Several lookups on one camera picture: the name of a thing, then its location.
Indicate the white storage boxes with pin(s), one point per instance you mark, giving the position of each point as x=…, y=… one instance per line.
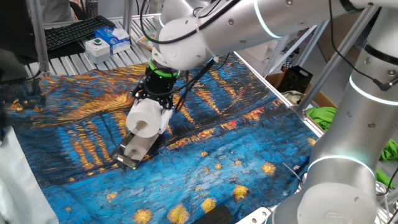
x=264, y=53

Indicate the chrome toilet paper holder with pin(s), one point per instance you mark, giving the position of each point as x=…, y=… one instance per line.
x=124, y=157

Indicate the white toilet paper roll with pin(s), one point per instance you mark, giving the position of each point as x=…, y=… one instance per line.
x=146, y=116

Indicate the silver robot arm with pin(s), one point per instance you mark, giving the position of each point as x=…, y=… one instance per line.
x=348, y=130

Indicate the black plastic crate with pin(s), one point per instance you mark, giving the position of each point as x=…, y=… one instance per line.
x=295, y=79

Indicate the starry night print tablecloth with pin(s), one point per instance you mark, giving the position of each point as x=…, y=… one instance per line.
x=217, y=155

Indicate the diagonal aluminium strut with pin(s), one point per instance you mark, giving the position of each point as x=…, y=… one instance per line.
x=326, y=71

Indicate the green cloth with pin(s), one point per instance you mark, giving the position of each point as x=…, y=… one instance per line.
x=390, y=149
x=323, y=118

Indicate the black computer keyboard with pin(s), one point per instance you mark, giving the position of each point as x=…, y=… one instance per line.
x=77, y=31

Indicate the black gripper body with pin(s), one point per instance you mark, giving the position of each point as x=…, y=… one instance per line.
x=160, y=84

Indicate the blue tissue box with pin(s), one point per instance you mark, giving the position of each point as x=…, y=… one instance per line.
x=109, y=39

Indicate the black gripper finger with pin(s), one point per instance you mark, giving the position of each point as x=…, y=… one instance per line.
x=139, y=93
x=166, y=102

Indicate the large cardboard carton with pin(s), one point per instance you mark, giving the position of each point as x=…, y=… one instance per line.
x=323, y=40

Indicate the aluminium frame post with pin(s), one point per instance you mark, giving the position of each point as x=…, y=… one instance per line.
x=38, y=37
x=128, y=15

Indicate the grey metal shelf rack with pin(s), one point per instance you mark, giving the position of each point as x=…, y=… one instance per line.
x=298, y=48

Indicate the brown cardboard box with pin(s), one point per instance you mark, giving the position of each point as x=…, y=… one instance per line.
x=320, y=99

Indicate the black computer monitor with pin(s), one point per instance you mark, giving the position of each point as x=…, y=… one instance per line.
x=15, y=31

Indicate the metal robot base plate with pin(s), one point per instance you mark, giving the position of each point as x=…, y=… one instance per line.
x=258, y=216

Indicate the person in grey shirt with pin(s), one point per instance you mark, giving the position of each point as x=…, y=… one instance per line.
x=56, y=9

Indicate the white box green button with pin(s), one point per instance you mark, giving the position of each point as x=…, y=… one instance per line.
x=96, y=53

